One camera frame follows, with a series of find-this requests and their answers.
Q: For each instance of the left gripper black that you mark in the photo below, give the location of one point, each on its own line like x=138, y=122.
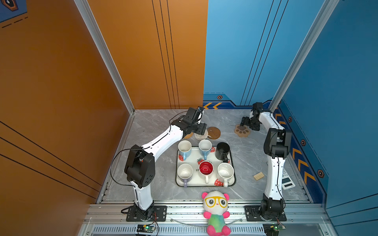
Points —
x=202, y=128

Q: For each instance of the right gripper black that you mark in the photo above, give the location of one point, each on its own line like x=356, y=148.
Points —
x=244, y=121

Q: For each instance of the cork paw print coaster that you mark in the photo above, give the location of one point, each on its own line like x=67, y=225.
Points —
x=242, y=131

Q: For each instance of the multicolour woven coaster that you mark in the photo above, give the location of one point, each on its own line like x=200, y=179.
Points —
x=201, y=137

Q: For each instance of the dark brown wooden coaster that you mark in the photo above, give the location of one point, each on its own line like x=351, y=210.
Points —
x=213, y=133

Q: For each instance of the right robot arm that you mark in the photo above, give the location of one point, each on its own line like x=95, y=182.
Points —
x=277, y=147

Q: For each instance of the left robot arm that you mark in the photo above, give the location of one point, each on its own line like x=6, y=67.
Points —
x=140, y=165

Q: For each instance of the blue mug back left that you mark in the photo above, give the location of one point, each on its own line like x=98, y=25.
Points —
x=184, y=150

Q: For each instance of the blue mug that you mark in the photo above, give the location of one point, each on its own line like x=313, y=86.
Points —
x=184, y=150
x=205, y=147

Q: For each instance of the blue mug back middle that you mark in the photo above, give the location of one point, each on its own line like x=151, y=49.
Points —
x=205, y=147

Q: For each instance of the black mug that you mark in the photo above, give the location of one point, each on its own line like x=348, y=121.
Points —
x=222, y=151

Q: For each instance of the red interior mug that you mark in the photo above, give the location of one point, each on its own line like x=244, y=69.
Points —
x=206, y=171

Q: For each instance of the white strawberry serving tray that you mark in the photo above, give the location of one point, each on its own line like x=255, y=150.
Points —
x=195, y=171

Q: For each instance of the small wooden block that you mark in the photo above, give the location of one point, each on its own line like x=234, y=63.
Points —
x=259, y=176

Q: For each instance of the white mug front right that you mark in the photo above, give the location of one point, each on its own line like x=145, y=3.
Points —
x=225, y=172

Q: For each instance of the plush panda toy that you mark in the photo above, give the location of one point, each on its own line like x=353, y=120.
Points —
x=215, y=206

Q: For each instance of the right circuit board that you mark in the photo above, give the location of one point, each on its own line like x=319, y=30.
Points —
x=273, y=230

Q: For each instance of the left green circuit board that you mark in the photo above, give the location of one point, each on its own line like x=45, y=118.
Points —
x=146, y=230

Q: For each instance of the white mug purple handle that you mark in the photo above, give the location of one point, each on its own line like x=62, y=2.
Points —
x=185, y=173

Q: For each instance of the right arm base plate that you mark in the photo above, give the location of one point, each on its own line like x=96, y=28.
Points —
x=254, y=213

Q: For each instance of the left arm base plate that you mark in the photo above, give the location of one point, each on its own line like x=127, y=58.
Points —
x=153, y=213

